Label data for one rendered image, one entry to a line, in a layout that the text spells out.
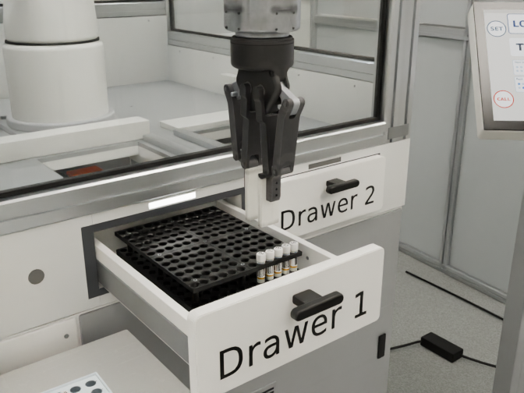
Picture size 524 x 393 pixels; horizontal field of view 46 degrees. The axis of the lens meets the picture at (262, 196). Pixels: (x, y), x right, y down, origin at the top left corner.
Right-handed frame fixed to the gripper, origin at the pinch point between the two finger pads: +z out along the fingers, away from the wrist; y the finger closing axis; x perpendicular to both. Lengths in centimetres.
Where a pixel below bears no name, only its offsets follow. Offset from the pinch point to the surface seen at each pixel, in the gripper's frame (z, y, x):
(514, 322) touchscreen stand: 57, -9, 88
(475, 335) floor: 100, -48, 136
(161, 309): 11.2, -0.3, -15.1
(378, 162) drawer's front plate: 7.6, -17.1, 41.5
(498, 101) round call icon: -2, -11, 70
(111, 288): 14.5, -14.4, -15.3
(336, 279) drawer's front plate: 8.5, 10.7, 3.3
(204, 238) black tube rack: 9.3, -10.9, -2.0
